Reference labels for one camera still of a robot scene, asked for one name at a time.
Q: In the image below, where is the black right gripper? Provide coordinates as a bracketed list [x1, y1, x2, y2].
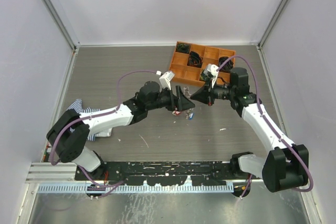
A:
[190, 77, 235, 106]

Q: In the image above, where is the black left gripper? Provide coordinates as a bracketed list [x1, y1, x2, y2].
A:
[146, 86, 194, 112]

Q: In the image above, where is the large metal disc keyring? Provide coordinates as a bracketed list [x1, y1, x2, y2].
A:
[183, 86, 193, 120]

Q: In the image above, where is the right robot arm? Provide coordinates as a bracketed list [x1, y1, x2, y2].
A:
[191, 64, 312, 193]

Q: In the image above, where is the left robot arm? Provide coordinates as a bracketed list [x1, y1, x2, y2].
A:
[46, 81, 195, 180]

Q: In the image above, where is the blue yellow rolled belt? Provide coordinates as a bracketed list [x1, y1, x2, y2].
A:
[199, 69, 213, 82]

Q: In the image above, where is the orange wooden compartment tray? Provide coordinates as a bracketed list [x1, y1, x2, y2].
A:
[169, 41, 236, 87]

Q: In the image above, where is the black rolled belt middle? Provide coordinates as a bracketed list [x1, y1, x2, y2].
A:
[187, 51, 203, 68]

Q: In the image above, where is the black rolled belt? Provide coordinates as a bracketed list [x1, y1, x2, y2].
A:
[218, 56, 234, 72]
[187, 51, 203, 68]
[175, 42, 191, 54]

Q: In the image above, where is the black rolled belt back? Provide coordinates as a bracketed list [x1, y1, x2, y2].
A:
[175, 42, 191, 54]

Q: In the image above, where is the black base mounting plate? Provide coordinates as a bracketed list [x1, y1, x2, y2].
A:
[89, 161, 248, 186]

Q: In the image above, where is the striped blue white cloth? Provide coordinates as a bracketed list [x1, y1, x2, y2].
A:
[65, 99, 113, 142]

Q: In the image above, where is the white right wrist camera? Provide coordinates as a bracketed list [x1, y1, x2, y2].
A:
[204, 63, 219, 88]

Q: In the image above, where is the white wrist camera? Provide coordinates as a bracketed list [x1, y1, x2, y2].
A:
[204, 63, 219, 88]
[159, 70, 175, 90]

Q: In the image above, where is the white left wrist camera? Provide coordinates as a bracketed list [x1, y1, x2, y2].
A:
[159, 70, 175, 90]

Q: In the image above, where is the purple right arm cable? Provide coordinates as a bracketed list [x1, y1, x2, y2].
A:
[215, 55, 314, 193]

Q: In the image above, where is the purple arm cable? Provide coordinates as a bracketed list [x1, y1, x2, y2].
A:
[49, 69, 162, 166]
[215, 55, 314, 193]

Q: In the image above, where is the slotted cable duct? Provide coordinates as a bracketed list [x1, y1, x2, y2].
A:
[37, 182, 234, 194]

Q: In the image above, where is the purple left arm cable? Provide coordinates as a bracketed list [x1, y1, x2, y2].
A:
[49, 69, 162, 166]

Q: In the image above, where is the aluminium frame rail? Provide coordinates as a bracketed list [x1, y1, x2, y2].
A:
[25, 161, 79, 184]

